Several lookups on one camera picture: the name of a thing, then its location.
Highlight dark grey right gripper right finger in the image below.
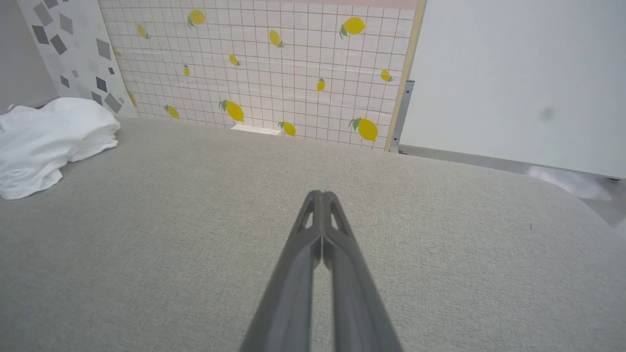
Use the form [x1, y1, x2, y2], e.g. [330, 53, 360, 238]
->
[322, 191, 404, 352]

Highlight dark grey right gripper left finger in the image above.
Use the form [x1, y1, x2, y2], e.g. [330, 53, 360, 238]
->
[240, 190, 324, 352]

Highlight white t-shirt with grey stitching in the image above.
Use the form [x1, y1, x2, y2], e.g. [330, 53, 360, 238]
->
[0, 97, 121, 200]

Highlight small white flat block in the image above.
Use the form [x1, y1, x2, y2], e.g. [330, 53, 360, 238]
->
[230, 124, 282, 136]

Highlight lemon print tile panel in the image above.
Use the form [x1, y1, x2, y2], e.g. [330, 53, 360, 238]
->
[98, 0, 420, 150]

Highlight light wooden edge strip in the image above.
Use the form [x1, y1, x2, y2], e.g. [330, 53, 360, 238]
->
[384, 0, 427, 152]

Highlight white crumpled sheet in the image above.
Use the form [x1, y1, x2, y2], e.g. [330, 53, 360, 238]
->
[527, 165, 613, 201]

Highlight plain white board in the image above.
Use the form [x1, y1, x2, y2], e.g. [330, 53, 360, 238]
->
[399, 0, 626, 179]

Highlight terrazzo pattern panel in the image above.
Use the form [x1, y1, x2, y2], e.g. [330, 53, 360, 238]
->
[16, 0, 138, 119]

